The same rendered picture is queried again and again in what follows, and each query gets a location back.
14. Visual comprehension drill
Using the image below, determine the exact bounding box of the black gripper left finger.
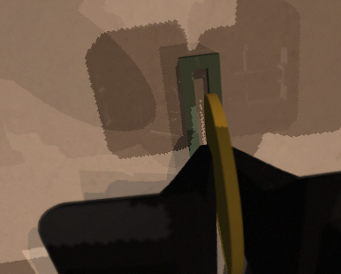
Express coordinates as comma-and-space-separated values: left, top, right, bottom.
37, 144, 218, 274

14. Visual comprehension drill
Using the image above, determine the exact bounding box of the gold coin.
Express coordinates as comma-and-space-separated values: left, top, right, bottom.
204, 93, 245, 274

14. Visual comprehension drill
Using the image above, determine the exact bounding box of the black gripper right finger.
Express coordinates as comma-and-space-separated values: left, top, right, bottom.
232, 147, 341, 274

